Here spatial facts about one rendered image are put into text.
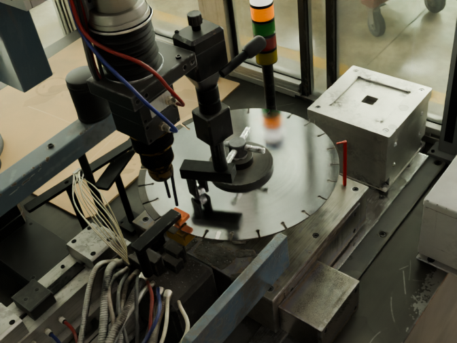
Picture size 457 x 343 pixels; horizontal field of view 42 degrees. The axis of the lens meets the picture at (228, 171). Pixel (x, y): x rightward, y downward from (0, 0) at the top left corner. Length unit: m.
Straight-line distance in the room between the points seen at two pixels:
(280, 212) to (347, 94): 0.40
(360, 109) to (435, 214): 0.28
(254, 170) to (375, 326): 0.33
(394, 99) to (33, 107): 0.94
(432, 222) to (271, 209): 0.28
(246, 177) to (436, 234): 0.34
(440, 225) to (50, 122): 0.99
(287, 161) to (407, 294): 0.31
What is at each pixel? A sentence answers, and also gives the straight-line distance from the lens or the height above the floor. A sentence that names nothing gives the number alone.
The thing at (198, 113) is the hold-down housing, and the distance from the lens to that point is 0.85.
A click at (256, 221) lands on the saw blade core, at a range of 0.93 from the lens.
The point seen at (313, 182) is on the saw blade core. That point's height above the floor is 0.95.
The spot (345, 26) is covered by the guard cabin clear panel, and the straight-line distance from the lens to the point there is 1.35.
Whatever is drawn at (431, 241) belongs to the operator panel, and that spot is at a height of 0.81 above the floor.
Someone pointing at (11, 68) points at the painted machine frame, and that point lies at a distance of 0.82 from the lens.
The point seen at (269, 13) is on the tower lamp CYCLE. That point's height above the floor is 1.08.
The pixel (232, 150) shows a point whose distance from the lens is 0.98.
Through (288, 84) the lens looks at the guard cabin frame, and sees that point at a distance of 1.50.
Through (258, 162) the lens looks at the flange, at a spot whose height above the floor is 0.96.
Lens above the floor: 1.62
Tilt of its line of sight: 41 degrees down
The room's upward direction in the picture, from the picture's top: 9 degrees counter-clockwise
